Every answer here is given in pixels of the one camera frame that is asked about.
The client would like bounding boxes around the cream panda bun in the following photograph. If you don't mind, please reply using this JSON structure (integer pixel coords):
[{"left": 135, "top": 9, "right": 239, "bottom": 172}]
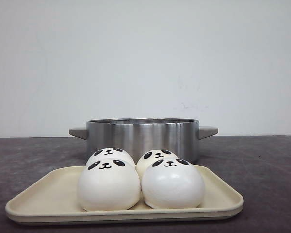
[{"left": 135, "top": 149, "right": 178, "bottom": 179}]

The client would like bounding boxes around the cream plastic tray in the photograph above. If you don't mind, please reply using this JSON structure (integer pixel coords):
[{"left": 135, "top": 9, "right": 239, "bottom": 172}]
[{"left": 5, "top": 165, "right": 244, "bottom": 225}]

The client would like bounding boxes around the stainless steel steamer pot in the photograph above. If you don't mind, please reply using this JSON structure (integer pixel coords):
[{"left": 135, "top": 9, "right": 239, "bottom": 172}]
[{"left": 69, "top": 118, "right": 218, "bottom": 162}]

